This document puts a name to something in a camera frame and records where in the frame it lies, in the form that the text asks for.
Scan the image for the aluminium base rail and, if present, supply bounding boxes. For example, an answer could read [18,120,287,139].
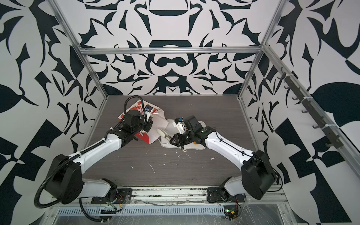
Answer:
[50,185,287,207]

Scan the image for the white plastic tray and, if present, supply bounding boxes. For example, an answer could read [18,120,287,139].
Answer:
[161,120,205,150]

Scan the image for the red white paper bag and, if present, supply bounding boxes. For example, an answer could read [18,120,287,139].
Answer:
[117,98,169,144]

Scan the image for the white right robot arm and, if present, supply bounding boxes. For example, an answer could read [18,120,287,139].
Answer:
[168,116,277,201]

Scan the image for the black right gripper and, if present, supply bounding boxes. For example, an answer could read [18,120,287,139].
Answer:
[169,131,197,146]

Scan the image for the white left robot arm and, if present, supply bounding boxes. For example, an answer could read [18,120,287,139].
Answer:
[34,106,153,209]

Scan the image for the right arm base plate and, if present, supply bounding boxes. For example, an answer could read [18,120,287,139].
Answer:
[206,187,246,203]

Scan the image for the black corrugated cable hose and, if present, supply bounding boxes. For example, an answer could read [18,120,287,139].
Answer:
[33,140,105,223]

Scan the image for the black hook rack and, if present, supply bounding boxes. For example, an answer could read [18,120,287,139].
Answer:
[279,67,344,149]

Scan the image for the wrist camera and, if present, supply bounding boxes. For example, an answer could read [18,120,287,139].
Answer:
[144,105,153,113]
[173,118,186,134]

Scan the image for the white slotted cable duct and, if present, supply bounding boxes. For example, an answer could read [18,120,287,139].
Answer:
[57,204,226,217]

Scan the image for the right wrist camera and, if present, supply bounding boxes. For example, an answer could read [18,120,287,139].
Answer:
[173,118,186,134]

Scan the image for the white-tipped steel tongs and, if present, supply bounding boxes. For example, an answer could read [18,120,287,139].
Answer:
[157,128,187,152]

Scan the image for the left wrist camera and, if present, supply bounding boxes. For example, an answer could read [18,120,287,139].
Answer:
[144,105,153,113]

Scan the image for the small electronics board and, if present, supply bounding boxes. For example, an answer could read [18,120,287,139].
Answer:
[224,204,242,220]

